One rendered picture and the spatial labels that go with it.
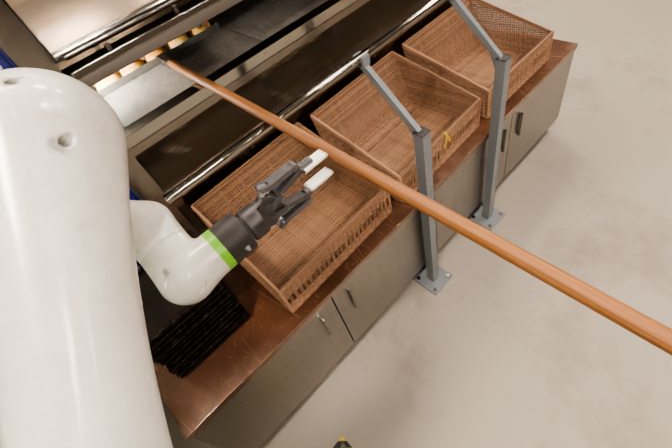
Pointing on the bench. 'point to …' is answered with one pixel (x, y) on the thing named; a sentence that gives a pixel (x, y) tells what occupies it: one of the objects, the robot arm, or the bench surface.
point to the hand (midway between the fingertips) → (316, 169)
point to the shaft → (612, 309)
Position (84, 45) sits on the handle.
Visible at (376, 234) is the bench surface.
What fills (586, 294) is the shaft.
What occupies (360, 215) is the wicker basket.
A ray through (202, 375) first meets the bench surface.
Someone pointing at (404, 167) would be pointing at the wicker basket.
